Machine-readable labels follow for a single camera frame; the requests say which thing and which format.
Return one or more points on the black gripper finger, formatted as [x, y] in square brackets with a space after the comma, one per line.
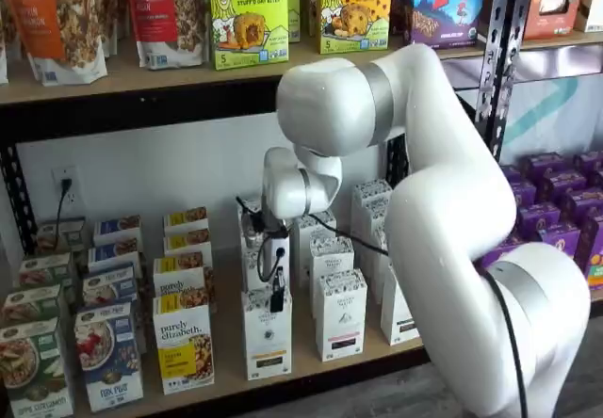
[278, 278]
[276, 301]

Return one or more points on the blue Z Bar box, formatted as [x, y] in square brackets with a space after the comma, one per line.
[443, 8]

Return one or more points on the green oatmeal box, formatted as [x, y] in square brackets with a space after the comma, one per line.
[33, 371]
[44, 269]
[28, 305]
[61, 234]

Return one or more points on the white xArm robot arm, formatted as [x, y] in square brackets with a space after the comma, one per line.
[447, 201]

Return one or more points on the white teal-striped plastic sheet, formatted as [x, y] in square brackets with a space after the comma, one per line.
[565, 121]

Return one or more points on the white purely elizabeth granola bag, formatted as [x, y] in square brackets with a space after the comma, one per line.
[110, 8]

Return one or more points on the white box pink strip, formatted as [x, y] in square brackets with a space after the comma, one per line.
[332, 258]
[341, 319]
[304, 253]

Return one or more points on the orange Annie's box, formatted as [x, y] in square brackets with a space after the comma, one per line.
[551, 8]

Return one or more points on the black metal shelving frame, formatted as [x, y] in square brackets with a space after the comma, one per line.
[188, 109]

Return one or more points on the white wall outlet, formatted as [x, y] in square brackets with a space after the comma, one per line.
[56, 175]

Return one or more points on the white box grey strip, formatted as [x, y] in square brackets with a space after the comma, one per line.
[374, 215]
[379, 272]
[369, 192]
[396, 314]

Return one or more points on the yellow purely elizabeth box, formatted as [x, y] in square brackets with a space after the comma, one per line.
[186, 218]
[176, 277]
[188, 241]
[184, 342]

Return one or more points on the orange label granola bag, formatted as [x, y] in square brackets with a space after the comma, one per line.
[42, 27]

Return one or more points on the wooden shelf board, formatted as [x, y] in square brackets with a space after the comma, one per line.
[141, 76]
[228, 333]
[584, 39]

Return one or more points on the blue oatmeal box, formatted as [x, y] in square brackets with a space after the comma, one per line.
[108, 286]
[108, 357]
[113, 253]
[118, 227]

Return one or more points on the green Bobo's apple pie box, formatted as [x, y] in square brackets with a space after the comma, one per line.
[249, 18]
[294, 4]

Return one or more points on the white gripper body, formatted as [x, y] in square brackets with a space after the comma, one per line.
[271, 260]

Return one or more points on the red label granola bag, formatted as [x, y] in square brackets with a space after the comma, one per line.
[155, 18]

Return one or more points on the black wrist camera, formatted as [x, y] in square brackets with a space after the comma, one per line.
[252, 229]

